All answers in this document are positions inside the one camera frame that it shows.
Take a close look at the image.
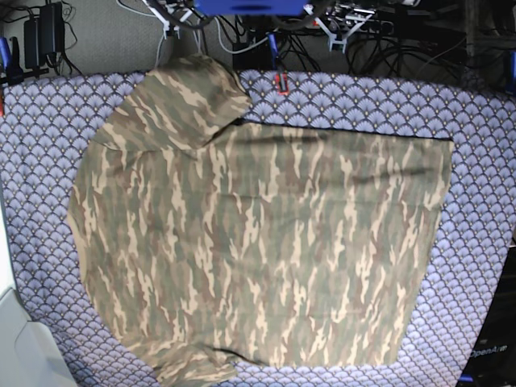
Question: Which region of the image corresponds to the blue camera mount bar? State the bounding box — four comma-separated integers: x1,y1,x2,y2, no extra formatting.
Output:
194,0,308,16

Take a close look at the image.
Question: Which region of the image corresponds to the white plastic bin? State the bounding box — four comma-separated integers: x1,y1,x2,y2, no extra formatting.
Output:
1,210,77,386

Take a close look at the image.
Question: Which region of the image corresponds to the purple fan-pattern tablecloth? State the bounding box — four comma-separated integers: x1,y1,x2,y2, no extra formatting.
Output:
1,71,515,386

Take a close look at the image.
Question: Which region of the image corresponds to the grey cable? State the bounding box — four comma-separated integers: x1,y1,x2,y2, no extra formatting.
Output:
154,23,167,69

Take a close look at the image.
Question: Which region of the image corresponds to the camouflage T-shirt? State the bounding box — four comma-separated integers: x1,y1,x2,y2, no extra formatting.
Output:
68,56,454,386

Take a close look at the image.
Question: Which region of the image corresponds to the black power adapter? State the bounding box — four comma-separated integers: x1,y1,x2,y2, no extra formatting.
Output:
23,2,65,69

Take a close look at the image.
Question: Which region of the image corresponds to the red and black clamp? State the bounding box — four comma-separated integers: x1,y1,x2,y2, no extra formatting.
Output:
275,72,289,96

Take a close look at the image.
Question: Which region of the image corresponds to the black box labelled OpenArm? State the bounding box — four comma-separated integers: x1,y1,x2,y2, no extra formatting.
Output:
457,247,515,386

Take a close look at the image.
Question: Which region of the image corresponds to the black electronics box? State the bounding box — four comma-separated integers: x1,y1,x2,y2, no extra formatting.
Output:
232,42,273,71

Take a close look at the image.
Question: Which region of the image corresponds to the black power strip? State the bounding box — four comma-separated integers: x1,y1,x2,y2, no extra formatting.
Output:
350,20,394,35

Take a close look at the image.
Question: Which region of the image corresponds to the tangle of black cables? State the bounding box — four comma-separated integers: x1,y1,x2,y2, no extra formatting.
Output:
277,7,468,80

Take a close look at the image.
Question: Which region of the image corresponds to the blue table clamp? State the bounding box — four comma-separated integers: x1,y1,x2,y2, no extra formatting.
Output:
0,37,11,73

